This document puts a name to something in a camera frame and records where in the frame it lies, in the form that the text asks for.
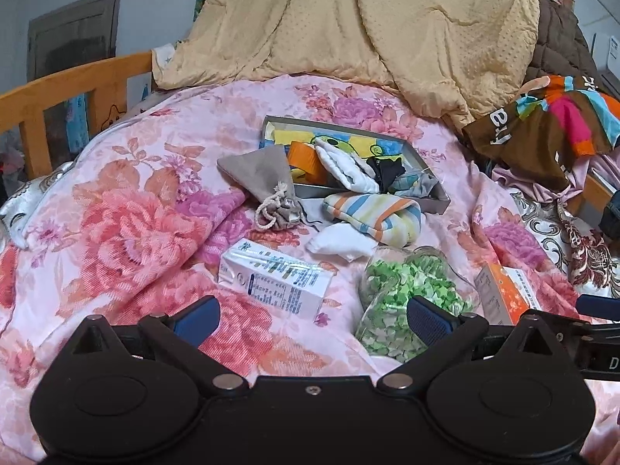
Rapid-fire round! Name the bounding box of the wooden frame piece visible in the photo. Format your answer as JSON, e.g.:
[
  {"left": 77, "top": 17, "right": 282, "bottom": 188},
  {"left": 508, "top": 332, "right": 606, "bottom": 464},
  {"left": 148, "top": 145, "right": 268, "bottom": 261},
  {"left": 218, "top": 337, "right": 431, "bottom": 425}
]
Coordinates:
[{"left": 567, "top": 174, "right": 613, "bottom": 224}]

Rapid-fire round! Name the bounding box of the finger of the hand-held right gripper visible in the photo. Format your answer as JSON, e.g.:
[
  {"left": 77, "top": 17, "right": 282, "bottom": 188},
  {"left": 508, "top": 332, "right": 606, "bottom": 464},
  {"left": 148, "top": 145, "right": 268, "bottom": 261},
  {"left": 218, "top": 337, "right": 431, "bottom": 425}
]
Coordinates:
[
  {"left": 535, "top": 309, "right": 620, "bottom": 346},
  {"left": 575, "top": 293, "right": 620, "bottom": 323}
]

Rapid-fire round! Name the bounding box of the wooden bed rail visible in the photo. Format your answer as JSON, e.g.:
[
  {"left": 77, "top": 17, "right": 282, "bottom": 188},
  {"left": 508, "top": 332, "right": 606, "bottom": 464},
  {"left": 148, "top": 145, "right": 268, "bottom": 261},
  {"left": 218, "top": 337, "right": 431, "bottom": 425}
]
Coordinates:
[{"left": 0, "top": 51, "right": 156, "bottom": 180}]

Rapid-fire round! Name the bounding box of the white milk carton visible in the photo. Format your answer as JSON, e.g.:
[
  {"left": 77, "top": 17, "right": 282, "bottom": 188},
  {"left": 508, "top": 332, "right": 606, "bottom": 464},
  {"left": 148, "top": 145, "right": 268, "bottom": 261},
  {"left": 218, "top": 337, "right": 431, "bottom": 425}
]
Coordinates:
[{"left": 217, "top": 241, "right": 335, "bottom": 323}]

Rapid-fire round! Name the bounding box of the small white cloth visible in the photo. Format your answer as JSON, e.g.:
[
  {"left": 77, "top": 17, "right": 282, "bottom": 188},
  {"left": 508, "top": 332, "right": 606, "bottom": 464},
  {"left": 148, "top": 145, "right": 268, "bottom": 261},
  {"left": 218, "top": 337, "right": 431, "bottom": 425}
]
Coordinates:
[{"left": 305, "top": 225, "right": 374, "bottom": 265}]

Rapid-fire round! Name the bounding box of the grey door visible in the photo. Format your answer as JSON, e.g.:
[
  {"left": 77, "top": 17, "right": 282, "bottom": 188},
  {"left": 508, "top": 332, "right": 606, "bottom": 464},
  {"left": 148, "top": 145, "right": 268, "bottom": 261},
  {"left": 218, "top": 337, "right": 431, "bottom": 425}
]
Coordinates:
[{"left": 26, "top": 0, "right": 122, "bottom": 78}]

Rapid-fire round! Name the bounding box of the white air conditioner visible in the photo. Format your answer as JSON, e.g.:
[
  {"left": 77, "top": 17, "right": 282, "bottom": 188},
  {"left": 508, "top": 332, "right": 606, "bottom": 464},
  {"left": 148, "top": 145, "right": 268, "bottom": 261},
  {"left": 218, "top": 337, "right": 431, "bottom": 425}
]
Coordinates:
[{"left": 590, "top": 31, "right": 620, "bottom": 88}]

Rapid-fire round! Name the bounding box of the black cloth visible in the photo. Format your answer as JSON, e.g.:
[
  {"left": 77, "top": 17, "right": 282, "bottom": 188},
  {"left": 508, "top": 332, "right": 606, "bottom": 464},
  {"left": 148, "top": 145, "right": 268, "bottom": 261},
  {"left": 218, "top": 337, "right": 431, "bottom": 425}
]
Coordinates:
[{"left": 365, "top": 155, "right": 408, "bottom": 195}]

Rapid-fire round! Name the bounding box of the pale pink garment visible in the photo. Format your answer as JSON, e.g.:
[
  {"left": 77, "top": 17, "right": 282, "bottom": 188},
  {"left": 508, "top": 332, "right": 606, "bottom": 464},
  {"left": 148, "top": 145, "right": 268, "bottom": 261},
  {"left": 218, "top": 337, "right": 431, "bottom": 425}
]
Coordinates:
[{"left": 491, "top": 152, "right": 620, "bottom": 214}]

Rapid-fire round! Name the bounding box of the brown quilted jacket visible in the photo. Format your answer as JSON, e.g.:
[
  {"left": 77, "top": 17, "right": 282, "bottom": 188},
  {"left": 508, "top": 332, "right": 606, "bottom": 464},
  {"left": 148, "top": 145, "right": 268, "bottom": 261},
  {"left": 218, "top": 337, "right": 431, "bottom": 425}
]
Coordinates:
[{"left": 523, "top": 0, "right": 601, "bottom": 88}]

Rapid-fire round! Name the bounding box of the yellow quilt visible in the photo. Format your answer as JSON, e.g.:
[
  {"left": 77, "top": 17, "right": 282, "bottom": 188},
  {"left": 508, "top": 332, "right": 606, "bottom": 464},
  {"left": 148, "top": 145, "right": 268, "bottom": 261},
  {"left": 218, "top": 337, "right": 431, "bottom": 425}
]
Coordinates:
[{"left": 152, "top": 0, "right": 541, "bottom": 124}]

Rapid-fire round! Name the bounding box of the grey cloth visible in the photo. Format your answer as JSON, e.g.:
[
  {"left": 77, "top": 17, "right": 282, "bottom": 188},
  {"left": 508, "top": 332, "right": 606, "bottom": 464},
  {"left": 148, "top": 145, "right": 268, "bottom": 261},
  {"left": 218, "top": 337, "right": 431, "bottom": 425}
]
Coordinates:
[{"left": 390, "top": 170, "right": 441, "bottom": 200}]

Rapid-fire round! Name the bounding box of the grey tray with colourful print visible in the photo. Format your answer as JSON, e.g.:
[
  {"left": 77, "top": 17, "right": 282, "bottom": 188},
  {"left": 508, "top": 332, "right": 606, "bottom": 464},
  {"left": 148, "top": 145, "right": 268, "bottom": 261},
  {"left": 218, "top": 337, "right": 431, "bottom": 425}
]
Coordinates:
[{"left": 259, "top": 115, "right": 451, "bottom": 215}]

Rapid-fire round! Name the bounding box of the brown multicoloured garment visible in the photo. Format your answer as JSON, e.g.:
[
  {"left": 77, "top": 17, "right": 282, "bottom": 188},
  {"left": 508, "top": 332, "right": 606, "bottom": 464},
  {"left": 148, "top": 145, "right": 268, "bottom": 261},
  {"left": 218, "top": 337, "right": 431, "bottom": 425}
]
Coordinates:
[{"left": 461, "top": 75, "right": 620, "bottom": 192}]

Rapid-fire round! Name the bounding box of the orange folded cloth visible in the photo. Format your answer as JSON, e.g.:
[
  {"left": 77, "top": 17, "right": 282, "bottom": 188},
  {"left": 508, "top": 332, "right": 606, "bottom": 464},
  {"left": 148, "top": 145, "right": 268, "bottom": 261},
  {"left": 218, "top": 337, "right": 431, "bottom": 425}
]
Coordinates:
[{"left": 286, "top": 140, "right": 327, "bottom": 185}]

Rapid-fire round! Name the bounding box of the silver patterned cloth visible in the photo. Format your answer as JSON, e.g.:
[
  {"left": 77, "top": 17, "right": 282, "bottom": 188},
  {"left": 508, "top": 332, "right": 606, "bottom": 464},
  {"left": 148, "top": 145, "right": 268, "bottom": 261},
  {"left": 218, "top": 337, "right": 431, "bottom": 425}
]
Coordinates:
[{"left": 0, "top": 162, "right": 73, "bottom": 248}]

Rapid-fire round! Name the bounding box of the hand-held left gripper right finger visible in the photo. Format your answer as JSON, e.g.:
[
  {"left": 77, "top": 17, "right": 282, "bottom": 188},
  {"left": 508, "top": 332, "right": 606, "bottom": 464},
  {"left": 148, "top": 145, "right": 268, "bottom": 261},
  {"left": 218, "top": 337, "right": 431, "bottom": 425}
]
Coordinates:
[{"left": 377, "top": 295, "right": 558, "bottom": 393}]

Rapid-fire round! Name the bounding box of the orange cardboard box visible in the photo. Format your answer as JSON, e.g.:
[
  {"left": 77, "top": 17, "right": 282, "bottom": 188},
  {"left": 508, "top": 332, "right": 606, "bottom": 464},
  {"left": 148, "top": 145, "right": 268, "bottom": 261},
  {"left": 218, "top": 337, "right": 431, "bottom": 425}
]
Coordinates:
[{"left": 474, "top": 262, "right": 543, "bottom": 326}]

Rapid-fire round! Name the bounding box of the dark object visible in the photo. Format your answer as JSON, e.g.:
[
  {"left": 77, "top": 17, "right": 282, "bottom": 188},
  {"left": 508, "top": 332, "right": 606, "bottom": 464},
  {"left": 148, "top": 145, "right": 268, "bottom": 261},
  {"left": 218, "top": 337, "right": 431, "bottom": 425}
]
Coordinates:
[{"left": 598, "top": 194, "right": 620, "bottom": 243}]

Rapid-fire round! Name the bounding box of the cream brown patterned blanket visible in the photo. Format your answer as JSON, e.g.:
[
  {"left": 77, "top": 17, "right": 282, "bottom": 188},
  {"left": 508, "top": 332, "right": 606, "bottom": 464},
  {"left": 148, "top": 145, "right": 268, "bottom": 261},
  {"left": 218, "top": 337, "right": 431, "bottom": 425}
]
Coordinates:
[{"left": 508, "top": 189, "right": 620, "bottom": 301}]

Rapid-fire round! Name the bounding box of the striped pastel cloth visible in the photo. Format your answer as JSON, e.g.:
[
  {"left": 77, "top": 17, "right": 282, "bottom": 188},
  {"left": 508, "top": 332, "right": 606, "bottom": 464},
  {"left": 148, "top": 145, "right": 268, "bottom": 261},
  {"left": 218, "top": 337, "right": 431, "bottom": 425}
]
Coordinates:
[{"left": 322, "top": 191, "right": 422, "bottom": 248}]

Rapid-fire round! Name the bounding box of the bag of green candies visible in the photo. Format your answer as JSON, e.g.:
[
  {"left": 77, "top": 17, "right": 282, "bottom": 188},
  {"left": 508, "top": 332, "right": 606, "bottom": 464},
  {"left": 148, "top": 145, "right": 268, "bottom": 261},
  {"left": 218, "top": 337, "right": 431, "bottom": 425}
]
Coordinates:
[{"left": 355, "top": 246, "right": 480, "bottom": 364}]

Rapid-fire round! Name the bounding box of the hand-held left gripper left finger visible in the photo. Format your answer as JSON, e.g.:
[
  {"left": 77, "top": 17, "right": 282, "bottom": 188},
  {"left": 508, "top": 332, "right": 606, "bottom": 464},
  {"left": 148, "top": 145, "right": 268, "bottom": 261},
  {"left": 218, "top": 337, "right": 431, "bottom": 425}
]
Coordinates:
[{"left": 63, "top": 294, "right": 248, "bottom": 393}]

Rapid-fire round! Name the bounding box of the pink floral blanket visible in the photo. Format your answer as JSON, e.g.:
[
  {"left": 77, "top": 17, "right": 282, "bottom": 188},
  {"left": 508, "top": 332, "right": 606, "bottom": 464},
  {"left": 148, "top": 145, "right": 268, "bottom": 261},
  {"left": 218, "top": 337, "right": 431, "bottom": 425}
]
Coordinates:
[{"left": 0, "top": 75, "right": 620, "bottom": 465}]

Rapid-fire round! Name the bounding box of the white folded cloth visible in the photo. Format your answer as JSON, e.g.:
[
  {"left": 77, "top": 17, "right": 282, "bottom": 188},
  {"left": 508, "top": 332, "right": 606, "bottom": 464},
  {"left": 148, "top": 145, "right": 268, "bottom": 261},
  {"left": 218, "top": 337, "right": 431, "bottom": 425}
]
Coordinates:
[{"left": 315, "top": 138, "right": 381, "bottom": 195}]

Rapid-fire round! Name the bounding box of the grey drawstring pouch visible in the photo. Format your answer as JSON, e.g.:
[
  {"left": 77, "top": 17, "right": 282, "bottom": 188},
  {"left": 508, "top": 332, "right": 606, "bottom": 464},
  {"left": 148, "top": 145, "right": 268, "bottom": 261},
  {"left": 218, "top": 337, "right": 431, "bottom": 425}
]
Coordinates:
[{"left": 216, "top": 144, "right": 306, "bottom": 231}]

